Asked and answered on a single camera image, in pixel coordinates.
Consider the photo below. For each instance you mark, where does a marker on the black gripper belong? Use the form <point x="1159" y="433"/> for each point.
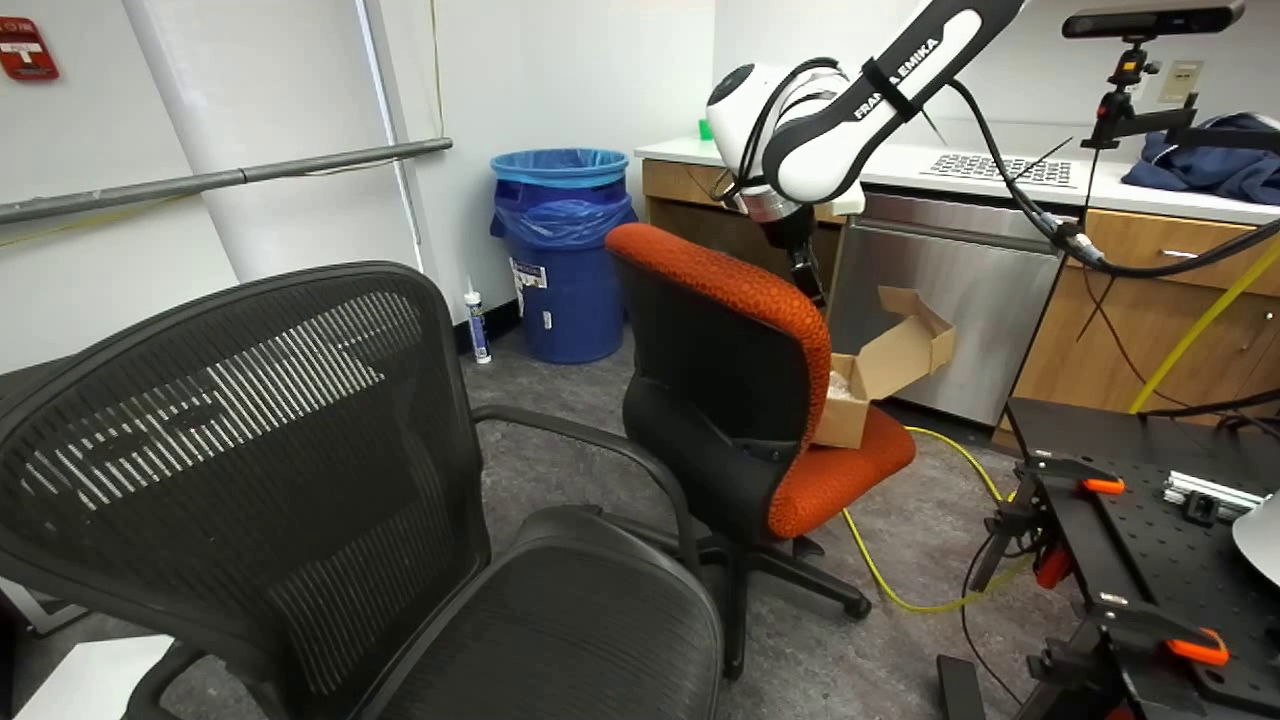
<point x="797" y="241"/>

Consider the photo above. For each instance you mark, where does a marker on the brown cardboard box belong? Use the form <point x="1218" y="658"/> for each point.
<point x="901" y="353"/>

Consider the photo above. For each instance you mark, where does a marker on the orange rotating office chair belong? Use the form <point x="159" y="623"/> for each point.
<point x="723" y="374"/>

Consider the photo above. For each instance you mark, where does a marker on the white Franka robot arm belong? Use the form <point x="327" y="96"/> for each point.
<point x="827" y="134"/>

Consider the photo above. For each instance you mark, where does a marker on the black flat floor box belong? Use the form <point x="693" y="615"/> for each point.
<point x="963" y="687"/>

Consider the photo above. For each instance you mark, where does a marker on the black mesh office chair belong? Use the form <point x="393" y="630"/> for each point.
<point x="265" y="403"/>

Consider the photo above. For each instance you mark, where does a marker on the wooden cabinet with white counter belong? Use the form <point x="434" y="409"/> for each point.
<point x="682" y="180"/>

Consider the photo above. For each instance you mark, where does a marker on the green plastic cup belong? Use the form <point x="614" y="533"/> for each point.
<point x="703" y="131"/>

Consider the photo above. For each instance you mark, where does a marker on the stainless steel dishwasher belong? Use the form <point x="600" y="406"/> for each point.
<point x="1000" y="306"/>

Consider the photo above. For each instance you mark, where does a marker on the blue trash bin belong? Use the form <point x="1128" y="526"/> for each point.
<point x="566" y="292"/>

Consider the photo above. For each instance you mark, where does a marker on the clear plastic water bottle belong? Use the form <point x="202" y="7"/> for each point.
<point x="479" y="324"/>

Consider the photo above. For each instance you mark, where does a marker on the yellow diagonal pole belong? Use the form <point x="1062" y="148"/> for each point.
<point x="1203" y="324"/>

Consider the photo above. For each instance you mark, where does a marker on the dark blue cloth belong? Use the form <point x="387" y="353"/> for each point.
<point x="1213" y="164"/>

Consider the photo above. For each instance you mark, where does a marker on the black perforated robot table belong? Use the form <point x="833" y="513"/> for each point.
<point x="1161" y="563"/>

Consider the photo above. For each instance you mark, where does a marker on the white rounded object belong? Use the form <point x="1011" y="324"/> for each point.
<point x="1262" y="533"/>

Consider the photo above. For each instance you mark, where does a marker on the white flat board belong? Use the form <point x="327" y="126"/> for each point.
<point x="94" y="682"/>

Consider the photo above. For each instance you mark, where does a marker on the black camera clamp stand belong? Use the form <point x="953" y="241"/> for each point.
<point x="1124" y="100"/>

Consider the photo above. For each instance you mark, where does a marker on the black bar-shaped stereo camera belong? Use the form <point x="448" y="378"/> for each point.
<point x="1152" y="21"/>

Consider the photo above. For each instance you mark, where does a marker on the silver metal bracket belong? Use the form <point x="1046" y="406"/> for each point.
<point x="1213" y="494"/>

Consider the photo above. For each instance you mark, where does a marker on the grey wall rail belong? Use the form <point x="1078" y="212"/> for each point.
<point x="202" y="179"/>

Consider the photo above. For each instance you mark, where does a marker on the red wall sign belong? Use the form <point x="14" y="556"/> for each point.
<point x="26" y="45"/>

